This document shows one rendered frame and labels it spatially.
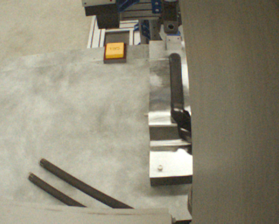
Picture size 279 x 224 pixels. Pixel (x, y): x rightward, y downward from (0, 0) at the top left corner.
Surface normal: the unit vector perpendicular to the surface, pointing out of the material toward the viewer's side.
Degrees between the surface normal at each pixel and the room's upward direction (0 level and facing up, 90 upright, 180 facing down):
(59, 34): 0
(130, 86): 0
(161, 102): 25
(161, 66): 3
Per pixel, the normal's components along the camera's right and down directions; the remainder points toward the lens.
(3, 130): -0.07, -0.58
